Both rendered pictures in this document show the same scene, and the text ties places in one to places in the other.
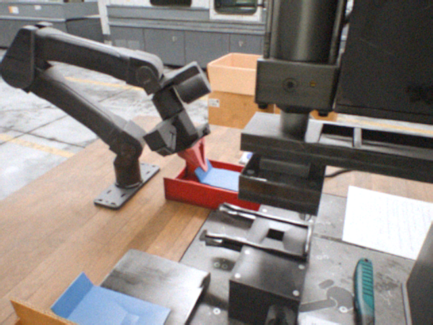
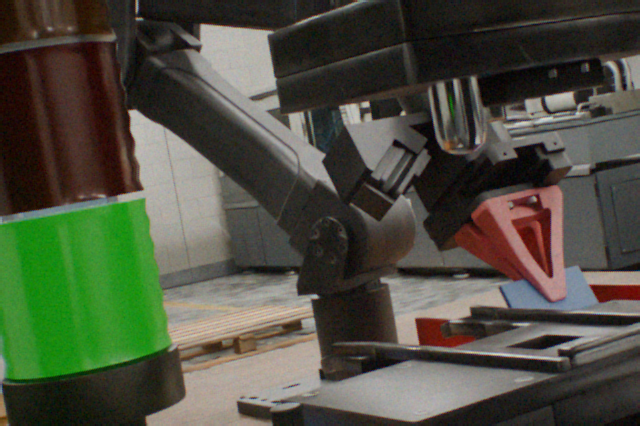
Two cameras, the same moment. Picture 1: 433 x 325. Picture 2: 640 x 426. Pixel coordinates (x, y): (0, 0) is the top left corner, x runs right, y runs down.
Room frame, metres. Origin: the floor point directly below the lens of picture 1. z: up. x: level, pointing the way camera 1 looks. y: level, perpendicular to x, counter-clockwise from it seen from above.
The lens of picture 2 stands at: (-0.08, -0.37, 1.09)
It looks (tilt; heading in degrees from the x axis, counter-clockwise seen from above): 3 degrees down; 38
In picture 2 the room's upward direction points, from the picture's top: 10 degrees counter-clockwise
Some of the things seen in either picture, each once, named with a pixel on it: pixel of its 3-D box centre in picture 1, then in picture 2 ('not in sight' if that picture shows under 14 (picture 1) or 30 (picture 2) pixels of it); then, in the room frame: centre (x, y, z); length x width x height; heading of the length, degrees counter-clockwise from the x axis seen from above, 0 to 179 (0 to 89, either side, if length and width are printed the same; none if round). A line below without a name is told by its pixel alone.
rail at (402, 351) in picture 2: (263, 252); (465, 377); (0.38, -0.08, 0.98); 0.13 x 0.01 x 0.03; 69
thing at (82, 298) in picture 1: (111, 309); not in sight; (0.31, 0.15, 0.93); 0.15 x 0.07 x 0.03; 71
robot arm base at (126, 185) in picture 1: (127, 171); (357, 333); (0.69, 0.21, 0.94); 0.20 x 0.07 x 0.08; 159
